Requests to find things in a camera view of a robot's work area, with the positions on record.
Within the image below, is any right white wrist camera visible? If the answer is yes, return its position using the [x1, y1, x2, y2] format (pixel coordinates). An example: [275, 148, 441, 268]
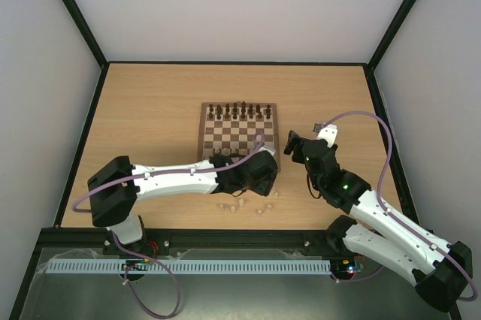
[313, 123, 337, 148]

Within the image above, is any purple cable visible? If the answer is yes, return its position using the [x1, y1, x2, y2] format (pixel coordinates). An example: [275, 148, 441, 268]
[71, 134, 266, 316]
[322, 110, 479, 303]

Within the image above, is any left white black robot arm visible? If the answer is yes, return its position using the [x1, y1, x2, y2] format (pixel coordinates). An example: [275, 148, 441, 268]
[87, 149, 278, 245]

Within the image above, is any black aluminium mounting rail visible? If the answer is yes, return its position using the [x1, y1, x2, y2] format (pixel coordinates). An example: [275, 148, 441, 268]
[35, 228, 340, 259]

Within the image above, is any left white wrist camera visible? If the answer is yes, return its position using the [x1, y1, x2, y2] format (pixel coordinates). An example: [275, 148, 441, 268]
[262, 145, 277, 156]

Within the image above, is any metal front plate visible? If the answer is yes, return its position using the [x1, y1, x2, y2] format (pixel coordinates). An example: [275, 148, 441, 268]
[11, 248, 446, 319]

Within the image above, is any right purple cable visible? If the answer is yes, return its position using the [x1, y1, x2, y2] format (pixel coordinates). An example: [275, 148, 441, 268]
[322, 110, 479, 303]

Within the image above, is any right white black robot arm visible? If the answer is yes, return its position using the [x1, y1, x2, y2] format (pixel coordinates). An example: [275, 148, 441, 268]
[284, 128, 473, 312]

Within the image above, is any black enclosure frame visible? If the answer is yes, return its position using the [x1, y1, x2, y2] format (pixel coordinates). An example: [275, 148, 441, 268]
[0, 0, 481, 320]

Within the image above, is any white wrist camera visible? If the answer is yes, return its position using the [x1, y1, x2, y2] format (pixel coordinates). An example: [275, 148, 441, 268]
[262, 145, 277, 156]
[313, 123, 337, 148]

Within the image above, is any wooden chess board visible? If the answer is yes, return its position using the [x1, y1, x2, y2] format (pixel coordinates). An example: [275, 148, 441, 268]
[197, 101, 281, 167]

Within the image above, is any light blue slotted cable duct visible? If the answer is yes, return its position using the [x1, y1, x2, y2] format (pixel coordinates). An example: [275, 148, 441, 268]
[46, 259, 331, 275]

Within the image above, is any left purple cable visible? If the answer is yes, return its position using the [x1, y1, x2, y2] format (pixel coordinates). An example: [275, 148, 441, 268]
[71, 134, 266, 316]

